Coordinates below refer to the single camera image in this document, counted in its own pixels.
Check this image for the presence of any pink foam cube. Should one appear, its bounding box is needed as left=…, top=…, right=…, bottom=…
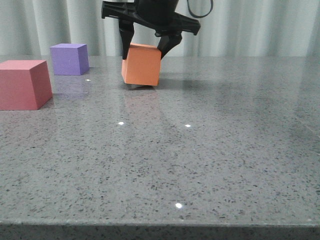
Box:
left=0, top=60, right=53, bottom=110

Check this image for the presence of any white pleated curtain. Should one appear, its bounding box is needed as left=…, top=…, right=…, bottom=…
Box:
left=0, top=0, right=320, bottom=57

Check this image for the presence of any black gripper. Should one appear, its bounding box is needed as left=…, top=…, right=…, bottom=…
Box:
left=101, top=0, right=201, bottom=60

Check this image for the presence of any black cable loop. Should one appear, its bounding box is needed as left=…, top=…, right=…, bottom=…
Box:
left=186, top=0, right=214, bottom=19

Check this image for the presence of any purple foam cube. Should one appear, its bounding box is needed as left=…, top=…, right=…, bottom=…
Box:
left=49, top=43, right=90, bottom=76

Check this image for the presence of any orange foam cube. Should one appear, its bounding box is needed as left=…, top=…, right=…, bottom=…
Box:
left=121, top=43, right=162, bottom=86

